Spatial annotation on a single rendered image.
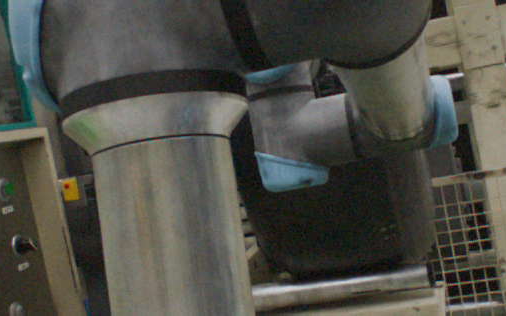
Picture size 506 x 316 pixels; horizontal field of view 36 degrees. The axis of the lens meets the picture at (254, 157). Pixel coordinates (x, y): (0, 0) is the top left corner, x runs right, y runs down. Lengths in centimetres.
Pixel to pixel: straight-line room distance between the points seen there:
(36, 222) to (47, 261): 7
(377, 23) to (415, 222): 81
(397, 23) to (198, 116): 14
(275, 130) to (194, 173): 39
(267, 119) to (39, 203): 68
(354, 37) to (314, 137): 36
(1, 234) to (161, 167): 91
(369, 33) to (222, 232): 15
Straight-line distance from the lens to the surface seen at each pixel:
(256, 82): 83
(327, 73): 103
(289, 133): 82
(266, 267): 161
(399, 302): 132
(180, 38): 44
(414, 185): 122
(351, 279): 132
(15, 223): 137
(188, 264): 43
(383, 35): 48
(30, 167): 143
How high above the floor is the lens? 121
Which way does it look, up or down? 3 degrees down
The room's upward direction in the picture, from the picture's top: 11 degrees counter-clockwise
